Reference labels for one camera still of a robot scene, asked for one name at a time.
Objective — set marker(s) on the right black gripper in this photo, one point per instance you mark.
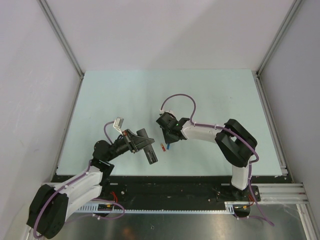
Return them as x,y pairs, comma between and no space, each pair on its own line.
167,140

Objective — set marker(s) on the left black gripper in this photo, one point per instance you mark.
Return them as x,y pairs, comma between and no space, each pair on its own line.
137,142

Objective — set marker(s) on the black remote control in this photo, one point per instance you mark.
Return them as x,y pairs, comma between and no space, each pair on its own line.
148,150

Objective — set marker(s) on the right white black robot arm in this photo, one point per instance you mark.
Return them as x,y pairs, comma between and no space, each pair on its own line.
235,142

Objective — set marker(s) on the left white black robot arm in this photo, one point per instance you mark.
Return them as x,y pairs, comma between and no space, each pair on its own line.
52,205

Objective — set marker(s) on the red battery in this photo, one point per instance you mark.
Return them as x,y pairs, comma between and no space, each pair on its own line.
163,147

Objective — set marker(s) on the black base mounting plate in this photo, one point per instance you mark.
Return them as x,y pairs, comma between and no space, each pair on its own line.
213,187

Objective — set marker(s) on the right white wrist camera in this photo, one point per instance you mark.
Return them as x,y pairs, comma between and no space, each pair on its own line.
162,111

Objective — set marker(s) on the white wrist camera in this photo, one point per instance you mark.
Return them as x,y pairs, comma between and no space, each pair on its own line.
162,111
117,124

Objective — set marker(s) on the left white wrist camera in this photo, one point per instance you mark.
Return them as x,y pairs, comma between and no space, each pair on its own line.
117,124

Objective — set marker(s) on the grey slotted cable duct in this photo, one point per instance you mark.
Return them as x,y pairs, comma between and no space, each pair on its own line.
98,207

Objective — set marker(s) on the left aluminium frame post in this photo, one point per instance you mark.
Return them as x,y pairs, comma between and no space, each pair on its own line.
52,20

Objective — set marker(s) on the aluminium frame post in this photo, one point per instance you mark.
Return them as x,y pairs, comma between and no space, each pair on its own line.
52,20
280,34

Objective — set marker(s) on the right aluminium frame post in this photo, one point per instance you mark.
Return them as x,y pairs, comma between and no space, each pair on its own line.
280,34

